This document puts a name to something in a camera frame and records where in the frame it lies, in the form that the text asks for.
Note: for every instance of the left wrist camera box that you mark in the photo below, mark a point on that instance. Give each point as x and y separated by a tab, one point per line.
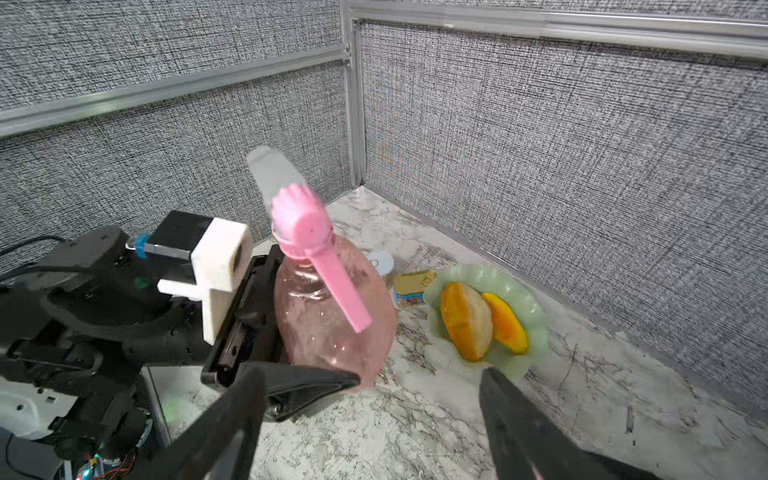
203	259

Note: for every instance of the yellow mango slice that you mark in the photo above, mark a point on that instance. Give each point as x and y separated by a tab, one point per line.
506	327

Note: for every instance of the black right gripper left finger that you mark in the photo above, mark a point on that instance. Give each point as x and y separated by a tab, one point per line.
221	443

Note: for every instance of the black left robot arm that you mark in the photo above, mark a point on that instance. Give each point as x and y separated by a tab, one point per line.
79	326

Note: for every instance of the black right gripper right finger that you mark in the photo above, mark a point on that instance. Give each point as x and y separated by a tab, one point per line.
526	444

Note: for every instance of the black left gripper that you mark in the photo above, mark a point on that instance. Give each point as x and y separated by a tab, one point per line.
249	340

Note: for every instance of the green scalloped plate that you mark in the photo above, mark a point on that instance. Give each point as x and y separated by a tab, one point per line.
527	310

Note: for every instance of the small round white can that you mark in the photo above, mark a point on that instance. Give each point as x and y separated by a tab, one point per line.
382	261

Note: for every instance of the translucent pink spray bottle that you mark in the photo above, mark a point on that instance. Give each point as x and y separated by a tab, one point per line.
314	329

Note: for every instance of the orange bread roll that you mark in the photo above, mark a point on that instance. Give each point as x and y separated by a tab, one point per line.
467	319

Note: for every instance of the grey pink spray nozzle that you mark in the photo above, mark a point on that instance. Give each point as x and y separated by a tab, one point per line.
303	229

